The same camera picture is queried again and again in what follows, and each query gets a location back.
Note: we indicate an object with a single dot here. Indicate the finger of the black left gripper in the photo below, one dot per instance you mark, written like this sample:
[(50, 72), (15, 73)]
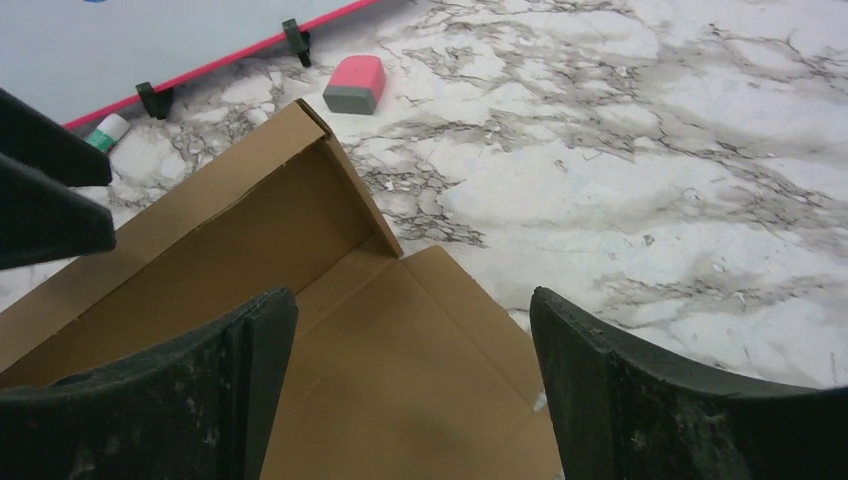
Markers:
[(33, 139), (42, 220)]

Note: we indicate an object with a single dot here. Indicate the pink whiteboard eraser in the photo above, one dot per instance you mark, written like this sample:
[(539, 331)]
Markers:
[(356, 85)]

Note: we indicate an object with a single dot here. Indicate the pink framed whiteboard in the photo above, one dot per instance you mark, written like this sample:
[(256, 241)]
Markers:
[(75, 61)]

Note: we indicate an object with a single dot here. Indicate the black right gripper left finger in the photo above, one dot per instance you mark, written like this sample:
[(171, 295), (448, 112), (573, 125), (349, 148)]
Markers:
[(199, 406)]

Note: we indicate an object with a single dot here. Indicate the green white glue stick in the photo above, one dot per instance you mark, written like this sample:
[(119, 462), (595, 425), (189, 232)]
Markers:
[(108, 133)]

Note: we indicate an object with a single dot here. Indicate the brown cardboard box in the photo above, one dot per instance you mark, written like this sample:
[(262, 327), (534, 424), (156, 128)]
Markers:
[(402, 367)]

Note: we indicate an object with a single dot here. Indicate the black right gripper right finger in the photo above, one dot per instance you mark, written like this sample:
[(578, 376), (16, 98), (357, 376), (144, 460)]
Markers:
[(624, 408)]

